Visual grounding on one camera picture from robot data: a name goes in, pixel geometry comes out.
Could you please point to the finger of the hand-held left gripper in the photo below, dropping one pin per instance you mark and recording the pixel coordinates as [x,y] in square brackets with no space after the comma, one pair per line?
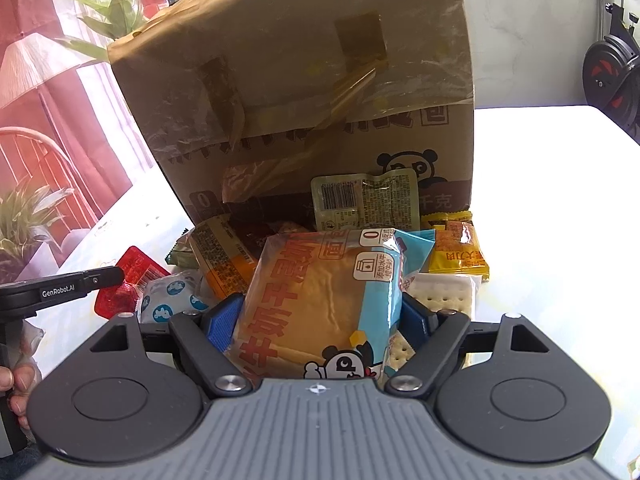
[107,276]

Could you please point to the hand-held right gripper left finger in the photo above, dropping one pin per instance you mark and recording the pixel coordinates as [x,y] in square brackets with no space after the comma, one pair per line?
[222,320]

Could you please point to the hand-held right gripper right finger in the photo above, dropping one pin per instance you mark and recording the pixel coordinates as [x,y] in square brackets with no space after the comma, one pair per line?
[415,320]

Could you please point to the blue and orange bread packet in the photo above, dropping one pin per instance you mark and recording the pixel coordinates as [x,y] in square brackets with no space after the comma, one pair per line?
[315,300]

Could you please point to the brown cardboard box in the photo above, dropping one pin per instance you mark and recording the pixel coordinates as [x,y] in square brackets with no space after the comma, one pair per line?
[350,152]

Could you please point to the person's left hand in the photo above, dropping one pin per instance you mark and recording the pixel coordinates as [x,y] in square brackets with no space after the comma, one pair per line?
[22,385]

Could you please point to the red snack packet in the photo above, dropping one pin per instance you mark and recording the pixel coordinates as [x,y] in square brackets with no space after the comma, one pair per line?
[132,275]

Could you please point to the clear cracker packet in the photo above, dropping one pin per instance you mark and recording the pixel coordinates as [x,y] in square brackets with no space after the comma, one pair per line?
[445,295]

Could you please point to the white blue printed round packet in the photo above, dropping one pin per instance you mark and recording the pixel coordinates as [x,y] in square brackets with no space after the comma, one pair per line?
[170,295]

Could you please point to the orange white barcode packet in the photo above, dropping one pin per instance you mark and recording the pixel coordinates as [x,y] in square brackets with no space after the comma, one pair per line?
[220,255]

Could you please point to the yellow orange snack packet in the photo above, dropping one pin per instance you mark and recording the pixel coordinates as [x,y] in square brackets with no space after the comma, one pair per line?
[457,250]

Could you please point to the pale green barcode packet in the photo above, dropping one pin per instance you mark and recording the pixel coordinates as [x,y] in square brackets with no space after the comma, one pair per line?
[365,200]

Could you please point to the printed backdrop cloth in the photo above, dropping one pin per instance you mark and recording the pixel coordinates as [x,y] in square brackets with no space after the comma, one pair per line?
[40,110]

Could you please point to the black exercise bike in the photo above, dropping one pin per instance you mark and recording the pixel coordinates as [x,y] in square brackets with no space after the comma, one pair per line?
[612,75]

